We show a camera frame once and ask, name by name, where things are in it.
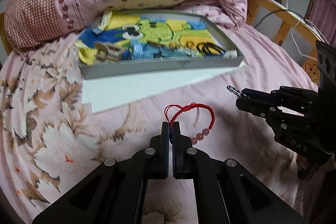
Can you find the red checkered pillow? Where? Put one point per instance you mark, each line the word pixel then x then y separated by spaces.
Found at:
pixel 30 23

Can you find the grey tray with frog drawing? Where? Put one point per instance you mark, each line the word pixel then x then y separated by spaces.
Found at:
pixel 155 40

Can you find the white paper sheet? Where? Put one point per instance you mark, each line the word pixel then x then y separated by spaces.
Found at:
pixel 108 92

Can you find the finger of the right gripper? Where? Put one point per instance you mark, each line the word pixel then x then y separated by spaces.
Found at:
pixel 283 95
pixel 294 132

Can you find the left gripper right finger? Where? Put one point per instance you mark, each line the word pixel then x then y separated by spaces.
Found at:
pixel 225 191

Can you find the silver hoop rings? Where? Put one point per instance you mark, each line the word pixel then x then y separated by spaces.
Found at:
pixel 233 90

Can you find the white small hair clip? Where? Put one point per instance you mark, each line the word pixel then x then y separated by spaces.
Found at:
pixel 230 54

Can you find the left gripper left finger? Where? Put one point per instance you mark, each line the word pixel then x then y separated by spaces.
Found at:
pixel 115 191

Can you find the pink floral bed sheet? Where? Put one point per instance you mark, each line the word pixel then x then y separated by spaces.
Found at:
pixel 50 140

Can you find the beige hair claw clip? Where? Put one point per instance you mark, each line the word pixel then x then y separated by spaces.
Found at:
pixel 109 51

